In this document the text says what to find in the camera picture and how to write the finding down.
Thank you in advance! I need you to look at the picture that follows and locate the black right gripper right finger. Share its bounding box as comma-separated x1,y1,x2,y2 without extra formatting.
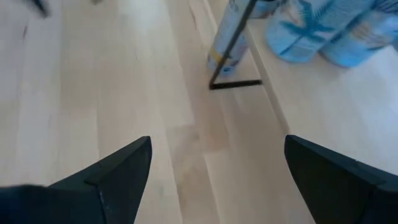
284,134,398,224

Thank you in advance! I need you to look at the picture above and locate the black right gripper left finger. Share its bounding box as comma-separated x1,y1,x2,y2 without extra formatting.
0,136,153,224

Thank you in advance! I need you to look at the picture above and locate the orange print Celsius can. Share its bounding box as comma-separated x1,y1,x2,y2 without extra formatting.
320,0,398,68

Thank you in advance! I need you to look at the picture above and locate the blue print Celsius can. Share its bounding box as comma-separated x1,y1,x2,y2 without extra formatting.
266,0,352,65

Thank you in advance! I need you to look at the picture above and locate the white yellow Celsius can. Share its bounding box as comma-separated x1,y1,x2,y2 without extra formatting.
206,0,252,77

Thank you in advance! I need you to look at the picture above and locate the wooden shelf with black legs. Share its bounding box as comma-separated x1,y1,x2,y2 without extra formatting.
208,0,398,175

